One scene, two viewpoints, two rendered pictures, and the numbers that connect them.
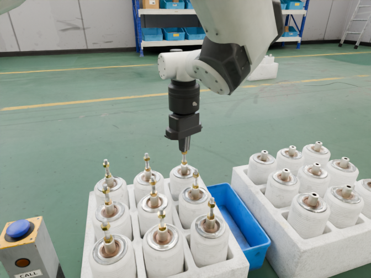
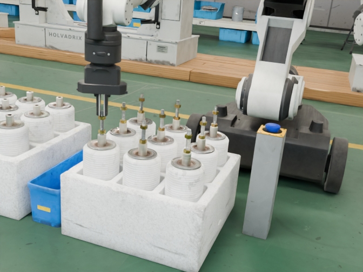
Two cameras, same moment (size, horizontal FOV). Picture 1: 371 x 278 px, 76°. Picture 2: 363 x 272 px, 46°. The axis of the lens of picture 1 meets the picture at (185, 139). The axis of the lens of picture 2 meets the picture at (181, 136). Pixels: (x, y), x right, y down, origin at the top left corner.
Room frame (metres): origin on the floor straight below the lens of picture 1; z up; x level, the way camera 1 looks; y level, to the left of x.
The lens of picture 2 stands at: (1.38, 0.76, 0.66)
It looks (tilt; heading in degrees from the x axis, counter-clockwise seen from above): 20 degrees down; 215
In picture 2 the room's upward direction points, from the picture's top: 5 degrees clockwise
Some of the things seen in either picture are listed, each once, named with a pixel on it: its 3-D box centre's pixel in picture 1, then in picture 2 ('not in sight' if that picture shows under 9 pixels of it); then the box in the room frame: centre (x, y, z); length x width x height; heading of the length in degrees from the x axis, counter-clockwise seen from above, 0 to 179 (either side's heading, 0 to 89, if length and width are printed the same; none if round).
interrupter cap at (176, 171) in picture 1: (184, 171); (101, 144); (0.65, 0.00, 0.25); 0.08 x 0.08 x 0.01
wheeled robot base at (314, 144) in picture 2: not in sight; (273, 111); (-0.25, 0.09, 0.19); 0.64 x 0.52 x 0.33; 18
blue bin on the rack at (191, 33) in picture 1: (192, 33); not in sight; (5.30, -0.15, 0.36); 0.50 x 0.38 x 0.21; 19
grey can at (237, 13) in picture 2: not in sight; (237, 14); (-3.82, -2.09, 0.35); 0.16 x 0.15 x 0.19; 108
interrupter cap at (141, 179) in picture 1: (148, 177); (142, 154); (0.61, 0.12, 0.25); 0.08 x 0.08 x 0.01
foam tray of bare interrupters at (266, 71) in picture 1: (254, 69); not in sight; (3.10, -0.88, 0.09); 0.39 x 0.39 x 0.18; 21
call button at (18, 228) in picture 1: (19, 229); (272, 128); (0.35, 0.34, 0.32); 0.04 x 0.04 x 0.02
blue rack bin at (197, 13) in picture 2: not in sight; (207, 9); (-3.75, -2.53, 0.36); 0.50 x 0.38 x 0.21; 19
